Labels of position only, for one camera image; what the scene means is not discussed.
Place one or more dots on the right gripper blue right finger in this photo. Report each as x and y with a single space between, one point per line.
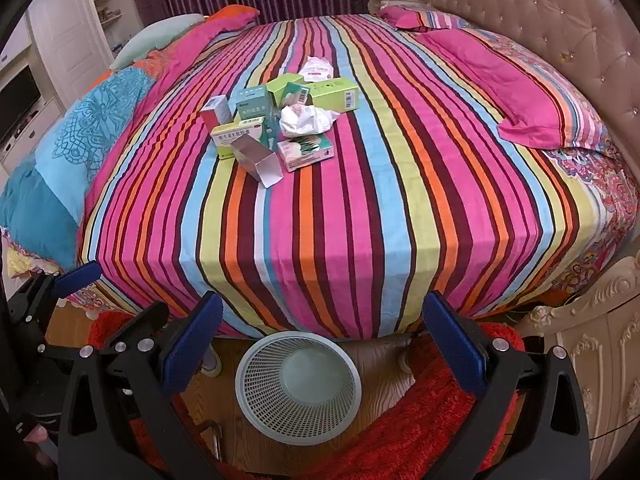
459 340

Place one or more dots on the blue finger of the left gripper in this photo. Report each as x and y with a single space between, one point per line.
67 284

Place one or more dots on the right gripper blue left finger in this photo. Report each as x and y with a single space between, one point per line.
187 343

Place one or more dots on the vitamin capsule box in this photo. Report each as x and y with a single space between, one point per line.
223 136

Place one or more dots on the white tissue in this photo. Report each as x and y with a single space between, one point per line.
306 120

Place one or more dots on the large green DHC box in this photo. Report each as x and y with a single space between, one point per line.
339 94

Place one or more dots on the small teal green box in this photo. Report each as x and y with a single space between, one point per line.
294 93

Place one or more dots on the pink white plastic packet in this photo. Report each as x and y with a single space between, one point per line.
316 70

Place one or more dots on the small pink white box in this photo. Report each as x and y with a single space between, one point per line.
216 112

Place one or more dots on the green forest tissue pack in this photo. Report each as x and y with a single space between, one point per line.
303 151

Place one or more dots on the teal mosquito liquid box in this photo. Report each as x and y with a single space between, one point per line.
255 102

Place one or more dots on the blue patterned quilt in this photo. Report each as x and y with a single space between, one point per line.
43 202

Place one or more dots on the red fluffy rug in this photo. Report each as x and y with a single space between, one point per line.
411 409

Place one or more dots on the white mesh waste basket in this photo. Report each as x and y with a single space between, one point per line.
298 388

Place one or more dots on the striped colourful bed sheet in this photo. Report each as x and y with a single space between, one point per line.
422 193

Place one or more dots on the black television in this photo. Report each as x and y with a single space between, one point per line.
17 98

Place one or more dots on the white wardrobe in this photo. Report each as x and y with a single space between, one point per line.
68 45

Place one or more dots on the far pink striped pillow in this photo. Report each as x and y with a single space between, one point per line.
421 20

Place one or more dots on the beige tufted headboard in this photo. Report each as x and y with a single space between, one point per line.
593 43

